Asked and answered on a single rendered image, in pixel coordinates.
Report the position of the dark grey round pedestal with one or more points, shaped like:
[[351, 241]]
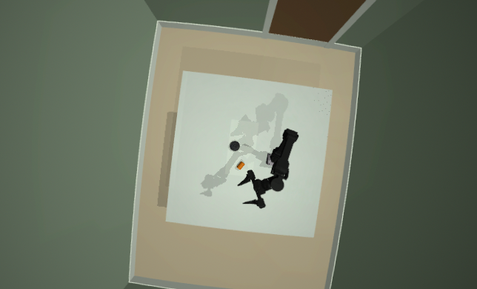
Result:
[[234, 145]]

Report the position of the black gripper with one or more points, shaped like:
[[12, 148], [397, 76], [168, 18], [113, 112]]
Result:
[[251, 176]]

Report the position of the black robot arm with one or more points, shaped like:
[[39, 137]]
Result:
[[280, 156]]

